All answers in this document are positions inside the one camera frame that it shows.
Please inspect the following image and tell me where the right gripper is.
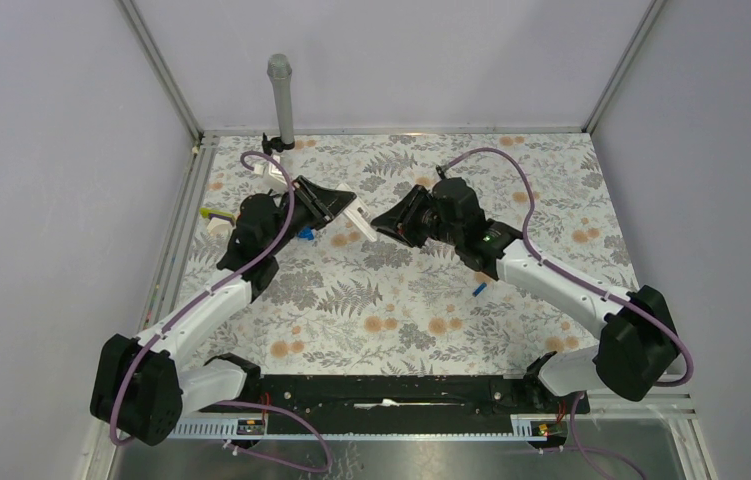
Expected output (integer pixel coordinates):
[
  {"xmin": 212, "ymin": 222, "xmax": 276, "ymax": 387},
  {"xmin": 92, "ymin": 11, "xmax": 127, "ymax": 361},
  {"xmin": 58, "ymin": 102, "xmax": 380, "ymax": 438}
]
[{"xmin": 370, "ymin": 185, "xmax": 461, "ymax": 250}]

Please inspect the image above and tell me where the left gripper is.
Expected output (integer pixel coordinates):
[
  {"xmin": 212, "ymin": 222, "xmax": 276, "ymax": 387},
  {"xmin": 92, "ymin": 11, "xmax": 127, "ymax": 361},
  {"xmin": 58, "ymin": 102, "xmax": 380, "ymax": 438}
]
[{"xmin": 266, "ymin": 176, "xmax": 357, "ymax": 257}]

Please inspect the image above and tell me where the white AC remote control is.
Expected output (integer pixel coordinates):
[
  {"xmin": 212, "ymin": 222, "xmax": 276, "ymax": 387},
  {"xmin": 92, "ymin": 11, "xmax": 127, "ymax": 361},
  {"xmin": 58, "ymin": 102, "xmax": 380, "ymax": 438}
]
[{"xmin": 342, "ymin": 194, "xmax": 378, "ymax": 242}]

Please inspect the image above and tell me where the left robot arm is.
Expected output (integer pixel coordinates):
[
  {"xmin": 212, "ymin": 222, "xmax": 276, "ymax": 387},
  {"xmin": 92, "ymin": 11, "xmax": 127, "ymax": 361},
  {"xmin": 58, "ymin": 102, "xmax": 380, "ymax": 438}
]
[{"xmin": 90, "ymin": 176, "xmax": 357, "ymax": 446}]

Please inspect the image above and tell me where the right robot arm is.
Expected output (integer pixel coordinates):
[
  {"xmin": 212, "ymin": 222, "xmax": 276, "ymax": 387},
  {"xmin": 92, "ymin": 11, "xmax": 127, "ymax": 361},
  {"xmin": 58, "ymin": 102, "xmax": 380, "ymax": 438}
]
[{"xmin": 371, "ymin": 178, "xmax": 680, "ymax": 412}]

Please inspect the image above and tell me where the blue plastic clip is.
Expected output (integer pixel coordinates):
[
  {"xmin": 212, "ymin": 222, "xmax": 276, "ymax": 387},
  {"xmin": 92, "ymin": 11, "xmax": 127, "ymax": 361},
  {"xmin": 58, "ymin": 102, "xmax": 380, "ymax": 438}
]
[{"xmin": 297, "ymin": 227, "xmax": 315, "ymax": 241}]

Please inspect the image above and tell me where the light blue battery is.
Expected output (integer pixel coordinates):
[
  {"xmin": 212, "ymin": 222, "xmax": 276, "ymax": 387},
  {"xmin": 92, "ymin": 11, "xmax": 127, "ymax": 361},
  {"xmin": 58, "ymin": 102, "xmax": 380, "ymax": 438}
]
[{"xmin": 472, "ymin": 283, "xmax": 488, "ymax": 297}]

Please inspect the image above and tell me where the floral table mat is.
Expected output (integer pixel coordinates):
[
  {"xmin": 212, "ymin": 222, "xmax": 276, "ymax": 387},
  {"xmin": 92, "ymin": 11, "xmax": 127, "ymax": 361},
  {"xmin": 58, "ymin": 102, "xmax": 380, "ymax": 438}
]
[{"xmin": 189, "ymin": 134, "xmax": 638, "ymax": 375}]

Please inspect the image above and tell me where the white small block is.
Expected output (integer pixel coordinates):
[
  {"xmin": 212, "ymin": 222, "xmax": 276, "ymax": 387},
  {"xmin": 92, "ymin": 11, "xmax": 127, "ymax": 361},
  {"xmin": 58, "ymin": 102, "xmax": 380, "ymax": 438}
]
[{"xmin": 206, "ymin": 218, "xmax": 233, "ymax": 236}]

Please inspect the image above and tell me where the yellow purple small tool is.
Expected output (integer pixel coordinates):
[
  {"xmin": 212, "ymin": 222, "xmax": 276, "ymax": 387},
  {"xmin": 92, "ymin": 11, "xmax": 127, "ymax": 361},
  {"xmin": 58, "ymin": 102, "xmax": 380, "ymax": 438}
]
[{"xmin": 199, "ymin": 207, "xmax": 235, "ymax": 222}]

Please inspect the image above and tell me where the grey microphone on stand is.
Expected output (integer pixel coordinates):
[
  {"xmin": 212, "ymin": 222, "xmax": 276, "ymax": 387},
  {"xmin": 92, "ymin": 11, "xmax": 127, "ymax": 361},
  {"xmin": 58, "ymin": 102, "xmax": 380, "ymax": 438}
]
[{"xmin": 262, "ymin": 53, "xmax": 295, "ymax": 155}]

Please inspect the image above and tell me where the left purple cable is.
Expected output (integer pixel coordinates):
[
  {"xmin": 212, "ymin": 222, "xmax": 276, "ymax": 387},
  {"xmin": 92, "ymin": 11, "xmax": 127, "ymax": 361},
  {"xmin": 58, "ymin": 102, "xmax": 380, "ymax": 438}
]
[{"xmin": 108, "ymin": 150, "xmax": 297, "ymax": 446}]

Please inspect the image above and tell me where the purple cable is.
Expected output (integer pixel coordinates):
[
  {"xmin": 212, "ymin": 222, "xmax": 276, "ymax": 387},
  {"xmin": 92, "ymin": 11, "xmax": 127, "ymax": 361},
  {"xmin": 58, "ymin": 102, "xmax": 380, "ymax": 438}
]
[
  {"xmin": 435, "ymin": 146, "xmax": 696, "ymax": 388},
  {"xmin": 108, "ymin": 150, "xmax": 297, "ymax": 446}
]

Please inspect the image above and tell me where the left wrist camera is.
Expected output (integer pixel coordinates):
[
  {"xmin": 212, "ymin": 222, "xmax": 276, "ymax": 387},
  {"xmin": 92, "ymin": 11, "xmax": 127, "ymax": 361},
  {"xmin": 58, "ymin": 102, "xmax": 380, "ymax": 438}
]
[{"xmin": 252, "ymin": 153, "xmax": 289, "ymax": 193}]

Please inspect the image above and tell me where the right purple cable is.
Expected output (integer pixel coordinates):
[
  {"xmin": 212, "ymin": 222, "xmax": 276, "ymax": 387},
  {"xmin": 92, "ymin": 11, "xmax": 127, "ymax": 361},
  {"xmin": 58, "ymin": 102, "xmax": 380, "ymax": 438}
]
[{"xmin": 435, "ymin": 146, "xmax": 696, "ymax": 388}]

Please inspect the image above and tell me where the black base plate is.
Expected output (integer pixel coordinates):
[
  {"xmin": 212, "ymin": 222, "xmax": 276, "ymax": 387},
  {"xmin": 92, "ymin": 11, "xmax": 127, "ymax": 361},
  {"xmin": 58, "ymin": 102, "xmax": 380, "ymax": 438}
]
[{"xmin": 242, "ymin": 374, "xmax": 590, "ymax": 437}]

